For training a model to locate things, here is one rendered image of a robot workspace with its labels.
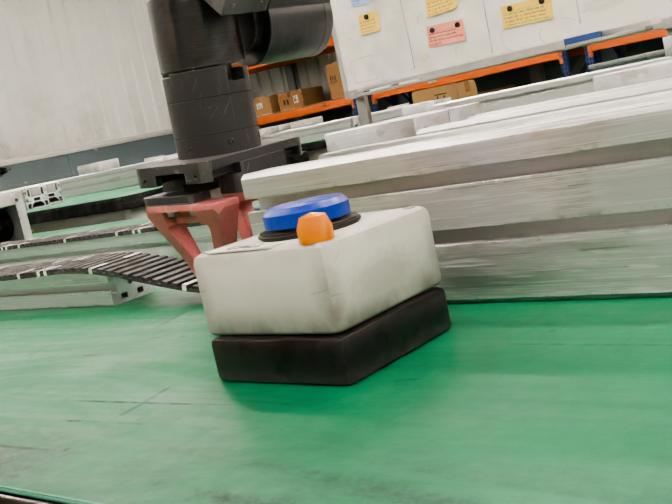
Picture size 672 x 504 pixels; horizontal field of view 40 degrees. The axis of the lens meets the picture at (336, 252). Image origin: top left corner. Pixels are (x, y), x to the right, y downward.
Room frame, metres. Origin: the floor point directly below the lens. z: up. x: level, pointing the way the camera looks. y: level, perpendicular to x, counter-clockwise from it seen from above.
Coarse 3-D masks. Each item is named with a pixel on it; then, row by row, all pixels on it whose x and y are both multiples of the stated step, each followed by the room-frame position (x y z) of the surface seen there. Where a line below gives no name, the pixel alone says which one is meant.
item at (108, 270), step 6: (132, 258) 0.71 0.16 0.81; (138, 258) 0.72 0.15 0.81; (144, 258) 0.71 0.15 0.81; (150, 258) 0.71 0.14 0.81; (114, 264) 0.70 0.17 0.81; (120, 264) 0.70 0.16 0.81; (126, 264) 0.70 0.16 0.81; (132, 264) 0.70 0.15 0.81; (96, 270) 0.69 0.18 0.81; (102, 270) 0.69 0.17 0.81; (108, 270) 0.68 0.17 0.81; (114, 270) 0.69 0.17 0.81; (108, 276) 0.68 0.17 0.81
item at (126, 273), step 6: (156, 258) 0.71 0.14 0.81; (162, 258) 0.71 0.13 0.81; (168, 258) 0.71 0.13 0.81; (174, 258) 0.71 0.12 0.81; (138, 264) 0.69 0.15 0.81; (144, 264) 0.70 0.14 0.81; (150, 264) 0.69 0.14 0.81; (156, 264) 0.69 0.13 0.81; (162, 264) 0.70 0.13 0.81; (120, 270) 0.68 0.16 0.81; (126, 270) 0.68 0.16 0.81; (132, 270) 0.68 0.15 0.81; (138, 270) 0.68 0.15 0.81; (144, 270) 0.68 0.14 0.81; (114, 276) 0.68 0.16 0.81; (120, 276) 0.67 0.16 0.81; (126, 276) 0.67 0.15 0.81
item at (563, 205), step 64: (512, 128) 0.44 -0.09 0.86; (576, 128) 0.41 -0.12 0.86; (640, 128) 0.39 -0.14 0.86; (256, 192) 0.55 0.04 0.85; (320, 192) 0.53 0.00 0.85; (384, 192) 0.50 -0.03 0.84; (448, 192) 0.46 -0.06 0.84; (512, 192) 0.44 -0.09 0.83; (576, 192) 0.42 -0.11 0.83; (640, 192) 0.40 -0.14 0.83; (448, 256) 0.47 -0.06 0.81; (512, 256) 0.44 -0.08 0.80; (576, 256) 0.42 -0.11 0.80; (640, 256) 0.40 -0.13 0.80
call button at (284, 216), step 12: (288, 204) 0.41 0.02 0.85; (300, 204) 0.40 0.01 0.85; (312, 204) 0.40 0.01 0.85; (324, 204) 0.40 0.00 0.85; (336, 204) 0.40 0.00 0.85; (348, 204) 0.41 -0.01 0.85; (264, 216) 0.41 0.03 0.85; (276, 216) 0.40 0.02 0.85; (288, 216) 0.40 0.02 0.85; (300, 216) 0.40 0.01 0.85; (336, 216) 0.40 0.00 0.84; (276, 228) 0.40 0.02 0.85; (288, 228) 0.40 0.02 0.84
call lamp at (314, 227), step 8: (304, 216) 0.37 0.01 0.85; (312, 216) 0.37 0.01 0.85; (320, 216) 0.37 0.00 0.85; (304, 224) 0.37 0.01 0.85; (312, 224) 0.37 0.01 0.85; (320, 224) 0.37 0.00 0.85; (328, 224) 0.37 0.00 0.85; (304, 232) 0.37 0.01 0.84; (312, 232) 0.37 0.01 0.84; (320, 232) 0.37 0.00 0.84; (328, 232) 0.37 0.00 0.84; (304, 240) 0.37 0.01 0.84; (312, 240) 0.37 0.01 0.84; (320, 240) 0.37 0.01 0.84
